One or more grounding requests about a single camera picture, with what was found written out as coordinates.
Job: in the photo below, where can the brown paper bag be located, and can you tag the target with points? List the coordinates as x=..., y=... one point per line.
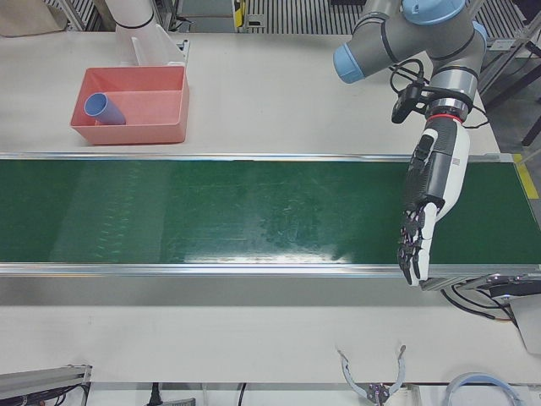
x=29, y=17

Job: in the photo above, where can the light blue tube coil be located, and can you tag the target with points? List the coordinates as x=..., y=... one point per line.
x=465, y=380

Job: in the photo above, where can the aluminium profile bar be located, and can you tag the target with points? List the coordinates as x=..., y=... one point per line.
x=42, y=376

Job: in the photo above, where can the pink plastic box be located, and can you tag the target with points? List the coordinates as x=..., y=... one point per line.
x=148, y=105

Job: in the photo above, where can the aluminium conveyor side rail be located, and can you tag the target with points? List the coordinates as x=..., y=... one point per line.
x=211, y=157
x=211, y=270

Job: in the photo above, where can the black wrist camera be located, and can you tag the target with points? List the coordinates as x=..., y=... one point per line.
x=405, y=103

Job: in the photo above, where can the grey metal box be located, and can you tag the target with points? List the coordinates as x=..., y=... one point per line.
x=530, y=325

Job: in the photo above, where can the green conveyor belt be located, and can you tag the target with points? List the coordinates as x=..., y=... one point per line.
x=211, y=211

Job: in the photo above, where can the white forked bracket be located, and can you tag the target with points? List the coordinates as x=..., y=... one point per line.
x=374, y=391

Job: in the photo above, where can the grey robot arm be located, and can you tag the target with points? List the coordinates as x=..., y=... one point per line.
x=380, y=40

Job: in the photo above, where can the white cylindrical post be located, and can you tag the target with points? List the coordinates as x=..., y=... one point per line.
x=131, y=12

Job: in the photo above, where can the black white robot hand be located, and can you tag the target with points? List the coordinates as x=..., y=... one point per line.
x=439, y=169

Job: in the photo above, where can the aluminium frame struts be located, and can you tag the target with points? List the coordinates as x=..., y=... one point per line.
x=503, y=67

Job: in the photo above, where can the yellow black post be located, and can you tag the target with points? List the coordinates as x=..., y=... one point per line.
x=240, y=10

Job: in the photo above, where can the conveyor end bracket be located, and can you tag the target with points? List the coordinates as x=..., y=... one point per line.
x=465, y=280

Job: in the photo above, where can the light blue plastic cup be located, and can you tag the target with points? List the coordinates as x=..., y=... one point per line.
x=110, y=114

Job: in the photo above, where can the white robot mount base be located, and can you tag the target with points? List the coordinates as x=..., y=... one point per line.
x=160, y=46

